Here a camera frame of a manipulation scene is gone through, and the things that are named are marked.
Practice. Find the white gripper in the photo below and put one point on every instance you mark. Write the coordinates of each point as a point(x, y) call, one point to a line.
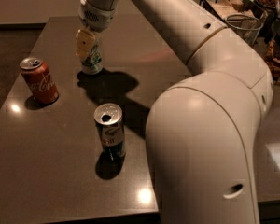
point(94, 19)

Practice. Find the green white 7up can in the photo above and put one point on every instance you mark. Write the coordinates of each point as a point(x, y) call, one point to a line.
point(93, 63)

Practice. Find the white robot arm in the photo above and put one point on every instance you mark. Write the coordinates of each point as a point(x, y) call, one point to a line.
point(200, 133)

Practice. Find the red coke can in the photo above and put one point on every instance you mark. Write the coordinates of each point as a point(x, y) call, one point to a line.
point(38, 78)

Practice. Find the silver blue energy drink can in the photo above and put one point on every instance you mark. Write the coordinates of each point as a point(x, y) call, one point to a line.
point(109, 124)

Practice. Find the clear glass cup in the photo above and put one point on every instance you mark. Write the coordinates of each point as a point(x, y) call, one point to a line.
point(245, 26)

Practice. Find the black wire basket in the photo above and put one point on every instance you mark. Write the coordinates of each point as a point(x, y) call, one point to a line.
point(224, 8)

